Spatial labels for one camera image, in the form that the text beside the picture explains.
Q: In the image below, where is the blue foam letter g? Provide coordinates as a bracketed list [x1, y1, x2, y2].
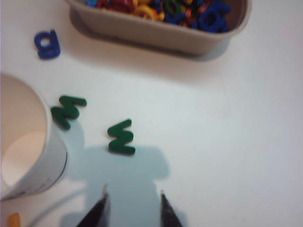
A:
[34, 29, 61, 60]

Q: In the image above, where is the beige pulp tray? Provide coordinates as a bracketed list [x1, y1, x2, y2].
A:
[65, 0, 253, 56]

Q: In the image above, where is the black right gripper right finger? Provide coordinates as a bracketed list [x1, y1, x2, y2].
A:
[160, 190, 185, 227]

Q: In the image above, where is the large blue letter in tray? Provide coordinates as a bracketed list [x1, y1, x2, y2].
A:
[196, 1, 232, 33]

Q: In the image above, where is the white paper cup blue logo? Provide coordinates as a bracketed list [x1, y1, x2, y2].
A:
[0, 73, 69, 201]

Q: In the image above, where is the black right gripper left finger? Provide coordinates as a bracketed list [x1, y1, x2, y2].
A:
[75, 184, 111, 227]

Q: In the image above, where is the green foam letter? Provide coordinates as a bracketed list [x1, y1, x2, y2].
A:
[51, 95, 88, 130]
[107, 119, 136, 157]

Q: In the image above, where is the yellow letter in tray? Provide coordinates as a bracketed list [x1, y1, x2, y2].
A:
[134, 4, 165, 22]

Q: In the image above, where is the yellow foam letter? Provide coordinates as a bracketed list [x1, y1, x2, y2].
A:
[8, 212, 21, 227]

